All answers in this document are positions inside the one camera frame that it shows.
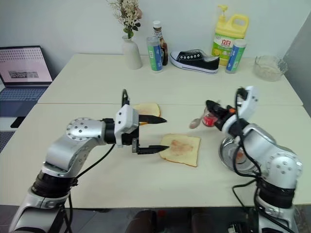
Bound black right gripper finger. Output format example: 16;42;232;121
206;100;228;112
208;105;226;118

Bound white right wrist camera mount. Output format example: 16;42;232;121
221;85;259;133

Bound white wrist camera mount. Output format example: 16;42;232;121
221;85;259;133
114;104;140;148

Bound dried flower bouquet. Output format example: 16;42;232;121
106;0;142;40

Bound clear glass bowl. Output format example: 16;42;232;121
253;55;288;82

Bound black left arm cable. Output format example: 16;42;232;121
64;89;130;233

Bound dark grey textured mat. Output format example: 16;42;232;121
0;131;16;154

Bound slice of toast bread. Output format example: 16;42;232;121
159;133;202;168

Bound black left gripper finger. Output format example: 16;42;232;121
138;115;168;125
137;145;170;155

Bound small spoon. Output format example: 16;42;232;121
189;99;221;130

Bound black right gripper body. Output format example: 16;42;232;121
214;106;236;130

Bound clear canister blue green label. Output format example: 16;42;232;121
146;36;164;74
225;39;247;74

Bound white ceramic vase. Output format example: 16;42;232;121
121;34;143;70

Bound flat black object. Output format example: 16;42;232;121
10;116;26;129

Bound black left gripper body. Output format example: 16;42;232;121
121;125;142;155

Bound yellow detergent pump bottle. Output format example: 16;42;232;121
210;4;250;67

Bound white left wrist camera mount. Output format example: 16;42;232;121
114;104;140;148

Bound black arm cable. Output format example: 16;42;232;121
64;89;130;233
232;87;264;210

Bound open grey laptop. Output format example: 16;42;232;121
0;45;53;117

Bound small glass jam jar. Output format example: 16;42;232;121
202;108;220;128

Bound round metal dish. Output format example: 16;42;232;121
219;137;262;175

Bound black white canvas sneaker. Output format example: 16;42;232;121
169;49;220;75

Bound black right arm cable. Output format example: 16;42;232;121
232;87;264;210

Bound brown sauce bottle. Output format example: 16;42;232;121
152;20;169;67

